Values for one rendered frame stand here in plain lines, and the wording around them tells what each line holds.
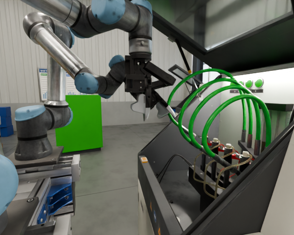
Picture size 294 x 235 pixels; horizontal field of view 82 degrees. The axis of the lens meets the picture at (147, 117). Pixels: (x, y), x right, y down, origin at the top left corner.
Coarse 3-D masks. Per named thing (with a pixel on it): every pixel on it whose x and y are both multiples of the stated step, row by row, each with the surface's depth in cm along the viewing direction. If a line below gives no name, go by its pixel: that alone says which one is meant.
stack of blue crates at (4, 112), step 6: (0, 108) 509; (6, 108) 518; (0, 114) 511; (6, 114) 516; (6, 120) 516; (0, 126) 511; (6, 126) 515; (12, 126) 552; (0, 132) 516; (6, 132) 520; (12, 132) 550
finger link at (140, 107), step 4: (140, 96) 54; (144, 96) 54; (140, 100) 54; (144, 100) 55; (136, 104) 54; (140, 104) 54; (144, 104) 54; (132, 108) 54; (136, 108) 54; (140, 108) 54; (144, 108) 54; (148, 108) 54; (140, 112) 55; (144, 112) 55; (148, 112) 55; (144, 116) 56; (148, 116) 56; (144, 120) 56
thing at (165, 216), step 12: (144, 156) 102; (144, 168) 86; (144, 180) 84; (156, 180) 74; (144, 192) 85; (156, 192) 65; (156, 204) 60; (168, 204) 58; (156, 216) 60; (168, 216) 52; (156, 228) 61; (168, 228) 47; (180, 228) 47
